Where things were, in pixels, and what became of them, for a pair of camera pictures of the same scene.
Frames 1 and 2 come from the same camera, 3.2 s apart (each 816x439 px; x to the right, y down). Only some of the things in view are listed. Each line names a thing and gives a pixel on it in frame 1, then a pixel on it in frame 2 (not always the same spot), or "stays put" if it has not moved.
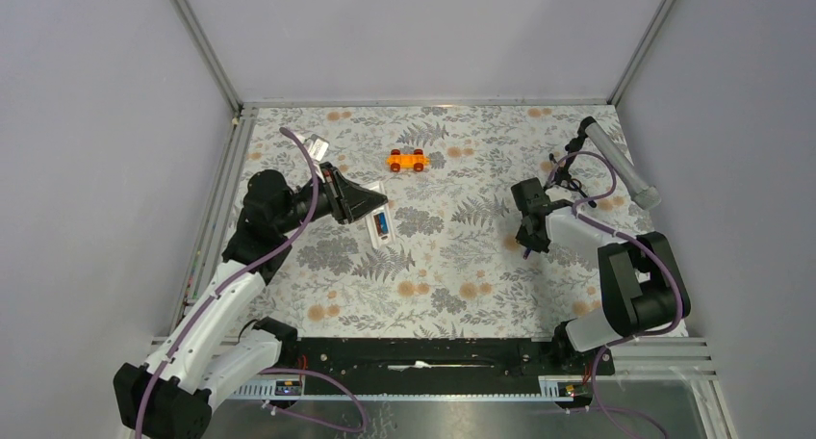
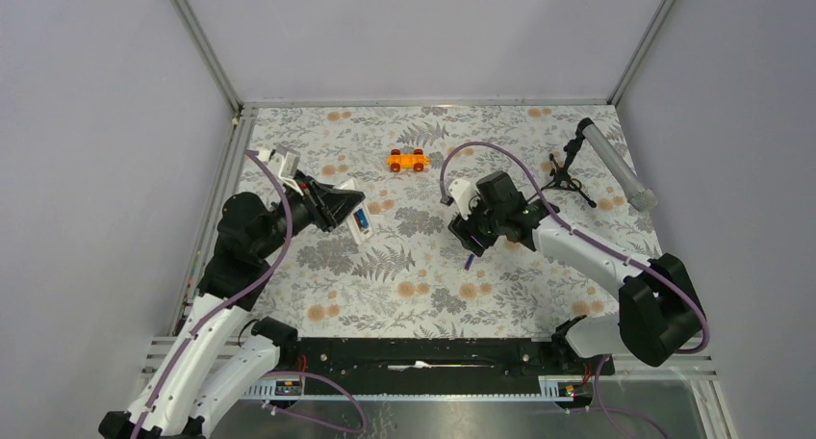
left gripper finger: (354, 200) to (336, 202)
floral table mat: (441, 260) stays put
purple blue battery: (381, 223) to (363, 218)
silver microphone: (647, 196) stays put
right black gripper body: (532, 242) to (482, 224)
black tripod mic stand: (561, 174) stays put
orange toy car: (416, 161) stays put
